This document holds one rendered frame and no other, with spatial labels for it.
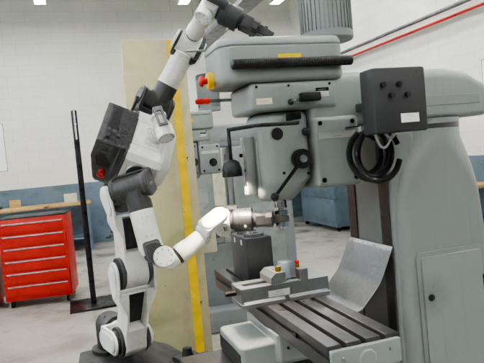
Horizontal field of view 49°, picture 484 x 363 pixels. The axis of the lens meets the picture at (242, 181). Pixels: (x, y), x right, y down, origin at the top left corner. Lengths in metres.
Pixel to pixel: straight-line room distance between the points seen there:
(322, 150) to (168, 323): 2.16
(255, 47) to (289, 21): 10.36
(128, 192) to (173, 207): 1.69
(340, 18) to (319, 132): 0.43
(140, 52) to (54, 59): 7.43
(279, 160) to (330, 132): 0.22
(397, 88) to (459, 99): 0.53
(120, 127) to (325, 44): 0.82
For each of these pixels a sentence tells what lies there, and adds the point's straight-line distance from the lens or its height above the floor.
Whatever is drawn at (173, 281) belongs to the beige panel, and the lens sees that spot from 3.72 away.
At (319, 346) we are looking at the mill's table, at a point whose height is 0.93.
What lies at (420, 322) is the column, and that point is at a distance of 2.14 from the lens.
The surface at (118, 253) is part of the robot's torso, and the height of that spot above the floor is 1.10.
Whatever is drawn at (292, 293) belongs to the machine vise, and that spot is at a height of 0.96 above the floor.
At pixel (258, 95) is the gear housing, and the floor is 1.69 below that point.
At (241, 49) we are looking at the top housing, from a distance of 1.86.
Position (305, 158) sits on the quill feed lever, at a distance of 1.90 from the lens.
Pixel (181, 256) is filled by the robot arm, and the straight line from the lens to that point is 1.97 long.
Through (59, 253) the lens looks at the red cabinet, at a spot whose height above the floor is 0.56.
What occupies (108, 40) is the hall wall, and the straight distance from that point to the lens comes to 11.17.
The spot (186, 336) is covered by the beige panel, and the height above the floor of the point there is 0.28.
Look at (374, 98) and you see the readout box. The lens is 1.77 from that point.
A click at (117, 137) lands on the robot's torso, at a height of 1.59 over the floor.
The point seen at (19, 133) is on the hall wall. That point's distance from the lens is 10.91.
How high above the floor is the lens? 1.49
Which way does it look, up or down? 3 degrees down
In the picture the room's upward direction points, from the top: 5 degrees counter-clockwise
